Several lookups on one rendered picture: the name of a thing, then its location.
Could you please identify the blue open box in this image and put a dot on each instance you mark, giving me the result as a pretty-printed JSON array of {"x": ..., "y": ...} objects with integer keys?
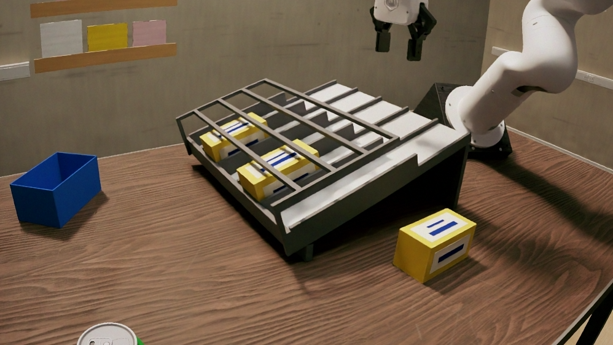
[{"x": 58, "y": 188}]

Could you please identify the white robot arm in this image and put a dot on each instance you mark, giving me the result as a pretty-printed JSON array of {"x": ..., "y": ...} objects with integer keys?
[{"x": 548, "y": 63}]

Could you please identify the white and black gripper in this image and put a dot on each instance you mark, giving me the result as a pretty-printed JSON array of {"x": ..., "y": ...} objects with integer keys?
[{"x": 413, "y": 13}]

